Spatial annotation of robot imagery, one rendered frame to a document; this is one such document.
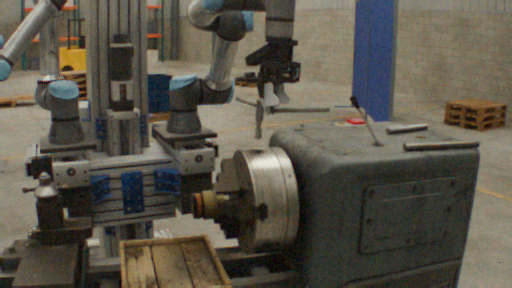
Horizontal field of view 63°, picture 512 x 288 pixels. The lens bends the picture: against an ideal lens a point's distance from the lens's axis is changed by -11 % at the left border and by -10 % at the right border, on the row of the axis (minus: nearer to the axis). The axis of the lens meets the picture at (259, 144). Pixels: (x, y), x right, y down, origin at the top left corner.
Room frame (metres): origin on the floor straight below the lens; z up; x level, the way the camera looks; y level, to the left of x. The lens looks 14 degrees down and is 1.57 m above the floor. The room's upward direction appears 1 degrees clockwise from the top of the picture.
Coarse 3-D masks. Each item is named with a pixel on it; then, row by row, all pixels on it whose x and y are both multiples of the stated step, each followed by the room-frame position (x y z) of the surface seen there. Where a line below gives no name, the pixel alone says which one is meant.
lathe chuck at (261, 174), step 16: (240, 160) 1.30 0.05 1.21; (256, 160) 1.24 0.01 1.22; (272, 160) 1.25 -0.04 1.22; (240, 176) 1.29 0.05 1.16; (256, 176) 1.19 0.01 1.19; (272, 176) 1.20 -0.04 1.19; (256, 192) 1.16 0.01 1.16; (272, 192) 1.17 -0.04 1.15; (272, 208) 1.16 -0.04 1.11; (240, 224) 1.29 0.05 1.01; (256, 224) 1.14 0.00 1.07; (272, 224) 1.15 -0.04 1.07; (240, 240) 1.29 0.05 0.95; (256, 240) 1.15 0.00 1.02; (272, 240) 1.17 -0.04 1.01
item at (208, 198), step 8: (200, 192) 1.28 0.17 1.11; (208, 192) 1.25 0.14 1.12; (192, 200) 1.27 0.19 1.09; (200, 200) 1.23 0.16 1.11; (208, 200) 1.23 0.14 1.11; (216, 200) 1.23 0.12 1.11; (192, 208) 1.27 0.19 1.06; (200, 208) 1.22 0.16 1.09; (208, 208) 1.22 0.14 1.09; (216, 208) 1.22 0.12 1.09; (192, 216) 1.25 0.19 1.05; (200, 216) 1.22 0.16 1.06; (208, 216) 1.22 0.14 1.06; (216, 216) 1.23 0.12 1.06
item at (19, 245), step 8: (16, 240) 1.29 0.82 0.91; (24, 240) 1.29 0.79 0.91; (80, 240) 1.29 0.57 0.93; (8, 248) 1.20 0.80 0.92; (16, 248) 1.23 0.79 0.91; (24, 248) 1.23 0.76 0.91; (80, 248) 1.24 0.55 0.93; (0, 256) 1.18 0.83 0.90; (8, 256) 1.17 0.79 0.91; (16, 256) 1.18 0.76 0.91; (80, 256) 1.18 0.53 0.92; (0, 264) 1.16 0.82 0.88; (8, 264) 1.16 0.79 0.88; (16, 264) 1.17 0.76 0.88; (80, 264) 1.13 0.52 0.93; (80, 272) 1.09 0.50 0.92; (80, 280) 1.05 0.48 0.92
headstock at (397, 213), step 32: (288, 128) 1.53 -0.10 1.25; (320, 128) 1.54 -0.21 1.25; (352, 128) 1.56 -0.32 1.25; (384, 128) 1.57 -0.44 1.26; (320, 160) 1.19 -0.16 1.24; (352, 160) 1.17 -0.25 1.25; (384, 160) 1.20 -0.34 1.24; (416, 160) 1.22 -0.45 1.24; (448, 160) 1.26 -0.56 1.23; (320, 192) 1.15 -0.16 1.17; (352, 192) 1.17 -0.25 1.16; (384, 192) 1.20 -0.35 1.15; (416, 192) 1.24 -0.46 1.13; (448, 192) 1.27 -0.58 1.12; (320, 224) 1.14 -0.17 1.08; (352, 224) 1.18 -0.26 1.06; (384, 224) 1.20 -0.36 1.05; (416, 224) 1.24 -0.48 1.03; (448, 224) 1.28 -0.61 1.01; (288, 256) 1.32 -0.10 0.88; (320, 256) 1.14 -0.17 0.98; (352, 256) 1.19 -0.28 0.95; (384, 256) 1.22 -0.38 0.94; (416, 256) 1.26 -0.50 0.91; (448, 256) 1.30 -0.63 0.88
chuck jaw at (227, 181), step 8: (224, 160) 1.34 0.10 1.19; (232, 160) 1.35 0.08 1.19; (224, 168) 1.33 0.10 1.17; (232, 168) 1.33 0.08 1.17; (224, 176) 1.31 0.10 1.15; (232, 176) 1.32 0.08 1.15; (216, 184) 1.29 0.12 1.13; (224, 184) 1.29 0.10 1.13; (232, 184) 1.30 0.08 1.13; (216, 192) 1.28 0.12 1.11; (224, 192) 1.29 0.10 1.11; (232, 192) 1.30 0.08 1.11; (240, 192) 1.32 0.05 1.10
